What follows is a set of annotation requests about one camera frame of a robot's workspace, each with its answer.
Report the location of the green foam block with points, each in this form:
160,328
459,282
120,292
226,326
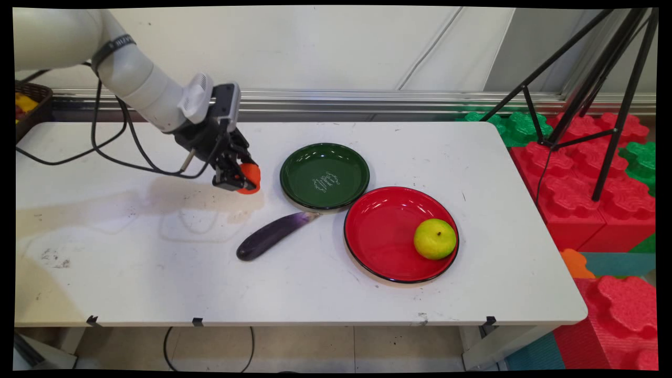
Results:
517,128
641,163

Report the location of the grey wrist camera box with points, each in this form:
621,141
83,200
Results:
227,105

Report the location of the red plate with black rim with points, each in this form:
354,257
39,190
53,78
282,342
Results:
383,236

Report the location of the yellow-green apple toy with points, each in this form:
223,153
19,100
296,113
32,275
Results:
435,239

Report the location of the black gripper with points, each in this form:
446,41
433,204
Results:
207,139

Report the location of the orange carrot chunk toy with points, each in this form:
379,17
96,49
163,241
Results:
252,176

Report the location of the large red foam block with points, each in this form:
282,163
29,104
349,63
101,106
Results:
572,194

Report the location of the orange foam block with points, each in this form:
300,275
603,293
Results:
576,265

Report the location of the black tripod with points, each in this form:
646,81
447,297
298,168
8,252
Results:
611,58

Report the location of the grey table leg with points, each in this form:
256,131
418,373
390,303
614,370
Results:
42,354

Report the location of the purple eggplant toy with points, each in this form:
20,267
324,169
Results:
270,237

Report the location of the yellow toy in basket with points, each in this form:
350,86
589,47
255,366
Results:
25,103

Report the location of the white table leg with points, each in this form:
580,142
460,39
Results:
499,349

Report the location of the black table edge clip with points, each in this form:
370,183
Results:
197,321
93,320
490,321

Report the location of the teal foam mat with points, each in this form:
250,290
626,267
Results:
622,264

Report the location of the dark green plate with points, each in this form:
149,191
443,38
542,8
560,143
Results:
324,176

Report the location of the dark brown wicker basket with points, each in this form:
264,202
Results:
39,102

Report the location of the aluminium wall rail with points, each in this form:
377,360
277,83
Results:
367,100

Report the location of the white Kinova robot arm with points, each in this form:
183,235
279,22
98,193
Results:
142,86

